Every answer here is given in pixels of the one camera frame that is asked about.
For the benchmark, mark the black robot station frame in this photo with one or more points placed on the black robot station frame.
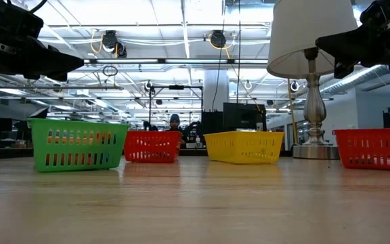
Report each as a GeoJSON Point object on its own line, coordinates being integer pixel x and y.
{"type": "Point", "coordinates": [176, 87]}

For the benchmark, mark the green plastic basket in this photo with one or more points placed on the green plastic basket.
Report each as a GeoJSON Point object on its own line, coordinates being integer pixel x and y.
{"type": "Point", "coordinates": [76, 145]}

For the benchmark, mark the yellow plastic basket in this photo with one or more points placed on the yellow plastic basket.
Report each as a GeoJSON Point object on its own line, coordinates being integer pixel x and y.
{"type": "Point", "coordinates": [244, 146]}

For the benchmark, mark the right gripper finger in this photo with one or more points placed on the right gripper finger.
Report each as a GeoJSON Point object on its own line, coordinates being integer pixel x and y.
{"type": "Point", "coordinates": [342, 45]}
{"type": "Point", "coordinates": [339, 71]}

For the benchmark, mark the black monitor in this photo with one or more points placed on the black monitor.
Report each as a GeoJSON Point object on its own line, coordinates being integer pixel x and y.
{"type": "Point", "coordinates": [244, 117]}

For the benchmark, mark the red plastic basket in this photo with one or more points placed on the red plastic basket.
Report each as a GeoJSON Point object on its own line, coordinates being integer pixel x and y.
{"type": "Point", "coordinates": [374, 149]}
{"type": "Point", "coordinates": [152, 146]}

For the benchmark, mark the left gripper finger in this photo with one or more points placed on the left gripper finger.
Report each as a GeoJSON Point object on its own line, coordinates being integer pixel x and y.
{"type": "Point", "coordinates": [61, 77]}
{"type": "Point", "coordinates": [61, 61]}

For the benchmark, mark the person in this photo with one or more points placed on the person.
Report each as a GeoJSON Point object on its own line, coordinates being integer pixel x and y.
{"type": "Point", "coordinates": [174, 123]}

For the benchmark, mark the white shade table lamp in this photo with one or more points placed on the white shade table lamp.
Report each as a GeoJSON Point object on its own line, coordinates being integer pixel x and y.
{"type": "Point", "coordinates": [311, 40]}

